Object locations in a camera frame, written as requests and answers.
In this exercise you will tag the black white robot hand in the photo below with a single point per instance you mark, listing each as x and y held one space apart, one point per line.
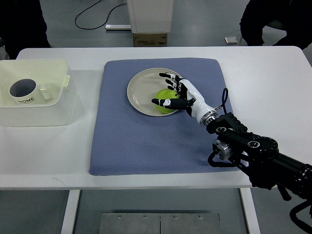
189 99

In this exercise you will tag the green pear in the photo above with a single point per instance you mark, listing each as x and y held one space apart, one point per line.
166 94

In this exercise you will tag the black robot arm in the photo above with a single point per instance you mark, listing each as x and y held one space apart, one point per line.
259 158

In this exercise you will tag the beige round plate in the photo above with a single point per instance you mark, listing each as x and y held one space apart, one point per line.
144 86

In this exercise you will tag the white floor socket plate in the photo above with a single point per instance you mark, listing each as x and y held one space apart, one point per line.
231 40

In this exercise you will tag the metal floor plate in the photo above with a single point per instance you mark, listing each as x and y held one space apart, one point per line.
159 223

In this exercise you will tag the cardboard box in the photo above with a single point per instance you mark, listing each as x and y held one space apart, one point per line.
150 40

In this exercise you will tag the blue fabric mat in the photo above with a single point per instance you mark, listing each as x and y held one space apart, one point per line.
128 142

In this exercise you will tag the seated person at right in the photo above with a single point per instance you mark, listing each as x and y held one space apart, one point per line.
295 15

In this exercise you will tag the white plastic bin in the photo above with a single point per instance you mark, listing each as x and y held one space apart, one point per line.
54 73

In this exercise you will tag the white table leg right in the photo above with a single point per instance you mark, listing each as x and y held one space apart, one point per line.
249 211

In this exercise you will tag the white table leg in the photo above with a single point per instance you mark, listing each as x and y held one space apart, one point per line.
70 212
249 211

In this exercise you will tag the white HOME mug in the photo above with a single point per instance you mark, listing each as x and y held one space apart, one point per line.
28 92

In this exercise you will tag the white table leg left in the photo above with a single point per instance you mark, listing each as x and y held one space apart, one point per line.
70 212

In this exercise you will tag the person in black at left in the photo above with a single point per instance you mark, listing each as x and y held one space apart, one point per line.
22 26

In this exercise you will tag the white pedestal base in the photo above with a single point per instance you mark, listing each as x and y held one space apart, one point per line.
147 17

